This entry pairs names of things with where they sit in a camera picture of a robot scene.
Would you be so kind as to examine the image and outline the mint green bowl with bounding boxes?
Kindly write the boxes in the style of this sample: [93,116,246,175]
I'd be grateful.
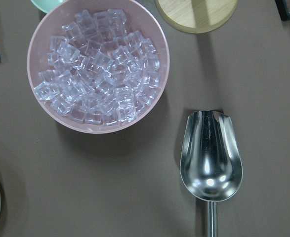
[31,0,64,13]

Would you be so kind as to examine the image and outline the pink bowl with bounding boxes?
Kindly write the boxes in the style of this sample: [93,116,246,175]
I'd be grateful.
[27,0,170,134]

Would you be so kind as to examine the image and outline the steel ice scoop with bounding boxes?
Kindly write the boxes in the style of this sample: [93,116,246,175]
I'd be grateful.
[180,110,243,237]

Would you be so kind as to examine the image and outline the wooden cup tree stand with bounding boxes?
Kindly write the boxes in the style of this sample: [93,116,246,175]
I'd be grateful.
[155,0,238,34]

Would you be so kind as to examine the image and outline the clear plastic ice cubes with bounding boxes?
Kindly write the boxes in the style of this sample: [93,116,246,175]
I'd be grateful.
[35,8,161,126]

